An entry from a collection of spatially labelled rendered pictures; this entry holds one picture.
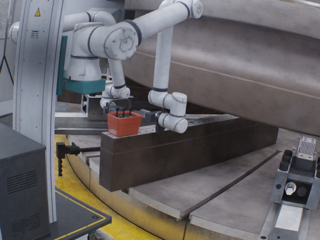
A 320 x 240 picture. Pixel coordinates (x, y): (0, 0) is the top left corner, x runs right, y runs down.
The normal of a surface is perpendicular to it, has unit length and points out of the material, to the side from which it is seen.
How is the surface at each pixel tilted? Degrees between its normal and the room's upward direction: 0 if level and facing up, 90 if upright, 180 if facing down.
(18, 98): 90
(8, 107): 37
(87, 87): 90
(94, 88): 90
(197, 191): 0
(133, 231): 0
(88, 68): 68
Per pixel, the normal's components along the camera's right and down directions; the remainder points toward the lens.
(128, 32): 0.72, 0.17
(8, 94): 0.90, 0.21
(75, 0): -0.43, 0.18
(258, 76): -0.26, -0.67
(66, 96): -0.01, 0.25
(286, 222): 0.11, -0.96
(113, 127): -0.72, 0.21
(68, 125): 0.37, 0.27
